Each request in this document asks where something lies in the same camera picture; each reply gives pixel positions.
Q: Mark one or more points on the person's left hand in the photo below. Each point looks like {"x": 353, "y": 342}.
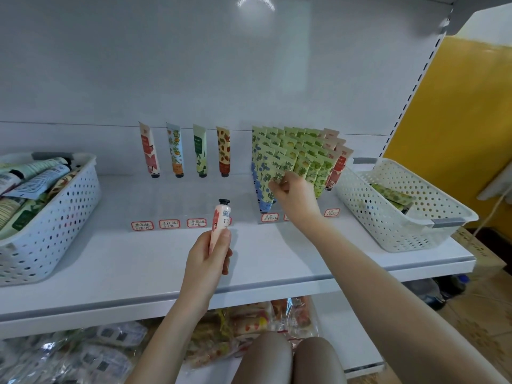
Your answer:
{"x": 204, "y": 272}

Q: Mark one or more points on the person's right hand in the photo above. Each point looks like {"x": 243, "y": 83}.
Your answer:
{"x": 297, "y": 202}

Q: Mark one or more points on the red white hand cream tube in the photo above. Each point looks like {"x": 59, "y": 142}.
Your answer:
{"x": 221, "y": 216}

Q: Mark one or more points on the white perforated plastic basket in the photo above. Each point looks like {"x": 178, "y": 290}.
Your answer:
{"x": 56, "y": 240}
{"x": 376, "y": 220}

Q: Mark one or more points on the pile of green hand cream tubes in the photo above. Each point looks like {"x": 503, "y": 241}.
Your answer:
{"x": 392, "y": 196}

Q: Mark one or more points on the white metal shelf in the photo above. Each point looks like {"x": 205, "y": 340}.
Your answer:
{"x": 104, "y": 272}

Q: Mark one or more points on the row of hand cream tubes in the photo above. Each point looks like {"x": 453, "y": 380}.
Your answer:
{"x": 200, "y": 148}

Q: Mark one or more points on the pile of pale hand cream tubes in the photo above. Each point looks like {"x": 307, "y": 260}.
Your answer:
{"x": 32, "y": 192}

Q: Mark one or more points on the person's left forearm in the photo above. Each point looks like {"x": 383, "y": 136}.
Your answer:
{"x": 172, "y": 344}

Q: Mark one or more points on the person's right forearm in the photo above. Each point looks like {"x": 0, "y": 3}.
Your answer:
{"x": 400, "y": 308}

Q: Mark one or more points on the person's left leg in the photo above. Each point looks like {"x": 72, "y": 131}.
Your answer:
{"x": 262, "y": 364}

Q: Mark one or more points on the person's leg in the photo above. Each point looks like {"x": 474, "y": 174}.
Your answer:
{"x": 262, "y": 364}
{"x": 320, "y": 365}

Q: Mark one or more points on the person's right leg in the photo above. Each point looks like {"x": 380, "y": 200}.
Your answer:
{"x": 320, "y": 365}

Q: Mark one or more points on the pile of snack packets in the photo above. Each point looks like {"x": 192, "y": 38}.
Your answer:
{"x": 248, "y": 322}

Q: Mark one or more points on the clear divider tray with labels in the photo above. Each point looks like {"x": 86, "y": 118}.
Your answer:
{"x": 142, "y": 225}

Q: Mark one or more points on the cluster of green bottles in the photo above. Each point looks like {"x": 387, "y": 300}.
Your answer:
{"x": 448, "y": 288}

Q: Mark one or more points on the small brown cardboard box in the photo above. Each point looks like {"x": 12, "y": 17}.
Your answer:
{"x": 480, "y": 250}

